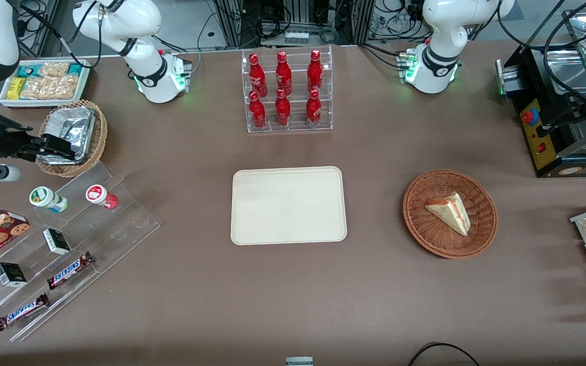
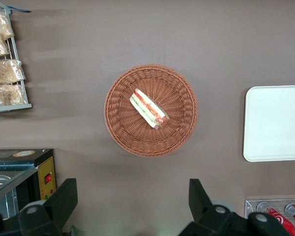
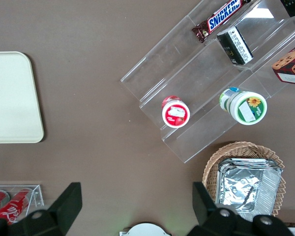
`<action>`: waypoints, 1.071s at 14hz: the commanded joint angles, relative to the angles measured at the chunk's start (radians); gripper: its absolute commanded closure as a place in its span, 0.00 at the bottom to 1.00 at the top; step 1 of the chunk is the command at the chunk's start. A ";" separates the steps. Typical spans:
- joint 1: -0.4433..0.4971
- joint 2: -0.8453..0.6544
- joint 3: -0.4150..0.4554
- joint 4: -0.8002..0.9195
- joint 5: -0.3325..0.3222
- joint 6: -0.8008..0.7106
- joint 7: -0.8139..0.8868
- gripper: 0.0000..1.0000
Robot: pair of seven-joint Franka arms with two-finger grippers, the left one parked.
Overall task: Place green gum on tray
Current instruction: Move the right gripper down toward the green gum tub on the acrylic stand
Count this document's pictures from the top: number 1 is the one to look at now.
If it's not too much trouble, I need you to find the red gum bottle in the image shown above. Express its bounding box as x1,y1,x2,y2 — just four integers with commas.
85,184,119,210

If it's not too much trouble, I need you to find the black cable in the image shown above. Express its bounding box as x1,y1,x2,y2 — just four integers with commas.
17,0,104,70
407,342,483,366
542,0,586,111

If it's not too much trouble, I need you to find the white snack tray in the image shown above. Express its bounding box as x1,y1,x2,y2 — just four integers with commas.
0,59,92,109

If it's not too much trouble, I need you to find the green yogurt cup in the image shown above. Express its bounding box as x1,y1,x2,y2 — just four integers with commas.
29,186,69,213

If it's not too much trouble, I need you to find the oval wicker basket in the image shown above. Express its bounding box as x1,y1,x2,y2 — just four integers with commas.
36,100,108,178

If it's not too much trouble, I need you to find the clear acrylic stepped shelf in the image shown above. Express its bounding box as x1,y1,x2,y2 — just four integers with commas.
0,162,161,343

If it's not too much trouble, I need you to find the silver foil pouch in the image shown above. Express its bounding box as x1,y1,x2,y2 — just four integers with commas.
37,106,96,165

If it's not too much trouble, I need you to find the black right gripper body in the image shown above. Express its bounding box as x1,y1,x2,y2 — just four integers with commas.
0,115,36,161

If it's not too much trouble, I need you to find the wrapped triangle sandwich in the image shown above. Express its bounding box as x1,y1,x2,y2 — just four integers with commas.
424,191,472,237

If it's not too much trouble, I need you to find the beige plastic tray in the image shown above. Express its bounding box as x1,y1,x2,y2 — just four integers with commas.
230,166,348,247

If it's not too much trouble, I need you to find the small black box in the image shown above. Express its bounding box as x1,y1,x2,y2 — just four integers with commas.
0,262,27,288
42,228,72,256

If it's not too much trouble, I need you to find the black food warmer cabinet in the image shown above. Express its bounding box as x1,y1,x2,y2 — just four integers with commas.
495,8,586,179

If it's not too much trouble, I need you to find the yellow snack pack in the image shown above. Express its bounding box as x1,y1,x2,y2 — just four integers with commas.
7,77,27,101

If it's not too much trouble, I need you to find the red cola bottle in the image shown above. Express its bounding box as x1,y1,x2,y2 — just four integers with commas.
275,51,293,97
305,89,323,127
307,49,325,94
274,88,292,127
248,53,269,98
248,90,268,129

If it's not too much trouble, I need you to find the clear puffed snack bag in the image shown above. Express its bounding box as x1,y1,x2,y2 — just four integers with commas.
20,74,79,100

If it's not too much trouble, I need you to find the snickers bar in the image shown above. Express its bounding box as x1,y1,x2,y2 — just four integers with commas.
0,292,51,332
46,251,96,291

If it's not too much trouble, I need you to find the clear acrylic bottle rack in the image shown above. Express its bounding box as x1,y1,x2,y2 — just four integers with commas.
241,45,334,134

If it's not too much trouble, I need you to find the round brown wicker basket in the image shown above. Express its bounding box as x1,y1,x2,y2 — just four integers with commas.
402,169,499,260

